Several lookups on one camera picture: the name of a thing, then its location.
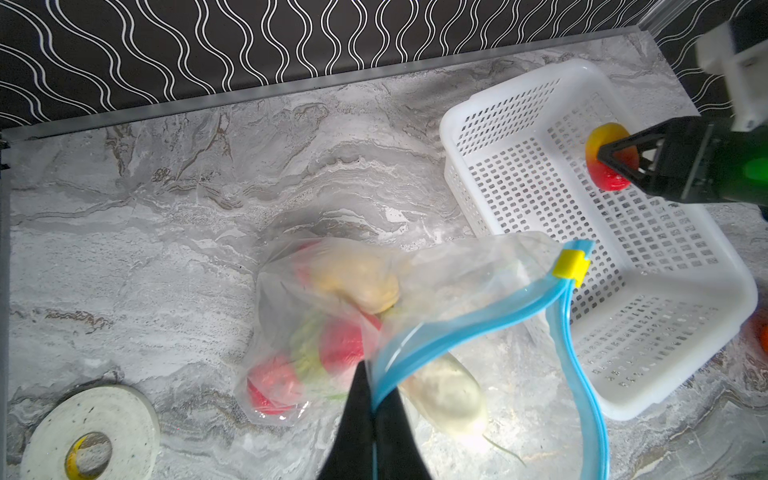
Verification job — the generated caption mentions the orange plastic bowl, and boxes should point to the orange plastic bowl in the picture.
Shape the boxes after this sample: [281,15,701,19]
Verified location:
[756,317,768,355]

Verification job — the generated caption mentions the white plastic basket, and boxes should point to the white plastic basket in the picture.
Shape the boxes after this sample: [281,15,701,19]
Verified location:
[439,59,758,421]

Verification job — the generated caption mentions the orange yellow mango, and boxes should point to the orange yellow mango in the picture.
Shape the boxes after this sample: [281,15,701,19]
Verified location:
[585,122,640,192]

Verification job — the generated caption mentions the green cabbage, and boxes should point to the green cabbage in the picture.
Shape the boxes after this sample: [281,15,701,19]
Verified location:
[289,315,349,400]

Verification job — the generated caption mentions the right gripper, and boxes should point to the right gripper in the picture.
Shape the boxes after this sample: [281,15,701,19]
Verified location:
[600,116,767,207]

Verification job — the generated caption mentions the white daikon radish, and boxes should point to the white daikon radish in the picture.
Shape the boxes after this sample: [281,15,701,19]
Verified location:
[399,353,489,438]

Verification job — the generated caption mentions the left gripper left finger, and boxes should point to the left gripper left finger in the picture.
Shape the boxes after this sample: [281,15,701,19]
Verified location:
[318,361,374,480]

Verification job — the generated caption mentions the clear zip top bag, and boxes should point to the clear zip top bag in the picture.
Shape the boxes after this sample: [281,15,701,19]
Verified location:
[234,232,610,479]

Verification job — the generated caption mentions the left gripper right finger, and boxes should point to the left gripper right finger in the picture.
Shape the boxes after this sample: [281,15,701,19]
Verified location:
[373,389,432,480]

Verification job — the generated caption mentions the red tomato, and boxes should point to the red tomato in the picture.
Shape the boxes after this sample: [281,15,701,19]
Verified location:
[318,314,382,377]

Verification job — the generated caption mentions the red apple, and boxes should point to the red apple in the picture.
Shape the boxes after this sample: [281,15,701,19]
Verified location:
[246,354,304,416]

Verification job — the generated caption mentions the white tape roll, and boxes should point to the white tape roll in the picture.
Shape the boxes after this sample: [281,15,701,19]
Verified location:
[20,385,161,479]

